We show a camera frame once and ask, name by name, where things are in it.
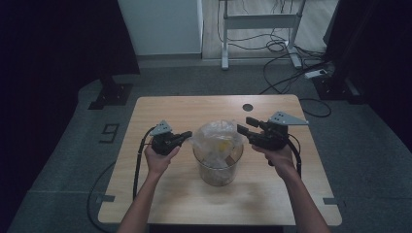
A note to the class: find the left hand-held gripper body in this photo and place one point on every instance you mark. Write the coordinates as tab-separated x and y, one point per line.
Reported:
163	142

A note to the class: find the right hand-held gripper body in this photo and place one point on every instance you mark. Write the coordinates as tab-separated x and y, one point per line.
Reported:
270	137

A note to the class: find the clear bag with yellow print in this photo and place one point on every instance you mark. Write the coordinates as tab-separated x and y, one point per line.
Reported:
213	136

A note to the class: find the clear plastic jar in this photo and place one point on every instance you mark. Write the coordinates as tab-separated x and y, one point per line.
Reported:
220	174

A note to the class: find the person's left hand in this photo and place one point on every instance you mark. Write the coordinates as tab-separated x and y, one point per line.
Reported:
158	163

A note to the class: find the person's right hand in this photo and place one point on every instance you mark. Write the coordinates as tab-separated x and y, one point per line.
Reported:
278	160

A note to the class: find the black round table grommet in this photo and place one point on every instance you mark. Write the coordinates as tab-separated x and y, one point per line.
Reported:
247	107

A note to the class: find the black stand base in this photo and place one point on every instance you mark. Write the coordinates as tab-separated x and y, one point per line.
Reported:
113	93
333	89

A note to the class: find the white power strip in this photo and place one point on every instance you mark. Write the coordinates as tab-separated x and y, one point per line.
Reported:
315	74

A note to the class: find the white cabinet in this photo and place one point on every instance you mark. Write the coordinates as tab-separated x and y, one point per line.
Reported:
162	26

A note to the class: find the dark curtain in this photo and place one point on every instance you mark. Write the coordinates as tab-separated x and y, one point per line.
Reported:
48	64
382	64

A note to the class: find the white desk frame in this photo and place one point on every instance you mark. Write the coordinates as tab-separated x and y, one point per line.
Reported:
259	22

